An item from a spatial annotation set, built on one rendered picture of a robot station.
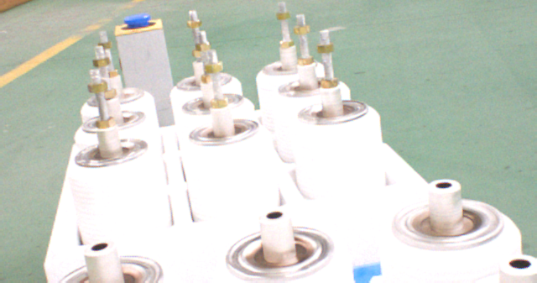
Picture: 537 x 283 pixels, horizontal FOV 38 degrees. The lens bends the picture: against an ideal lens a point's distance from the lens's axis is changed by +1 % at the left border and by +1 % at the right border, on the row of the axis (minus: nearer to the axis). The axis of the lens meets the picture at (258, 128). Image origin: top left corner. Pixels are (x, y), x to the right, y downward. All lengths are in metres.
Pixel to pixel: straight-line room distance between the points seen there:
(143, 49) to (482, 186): 0.56
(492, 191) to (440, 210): 0.70
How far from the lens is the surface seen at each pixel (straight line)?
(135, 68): 1.17
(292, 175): 0.89
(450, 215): 0.54
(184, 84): 1.04
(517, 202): 1.20
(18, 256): 1.27
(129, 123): 0.90
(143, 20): 1.18
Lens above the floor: 0.50
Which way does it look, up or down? 18 degrees down
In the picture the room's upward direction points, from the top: 8 degrees counter-clockwise
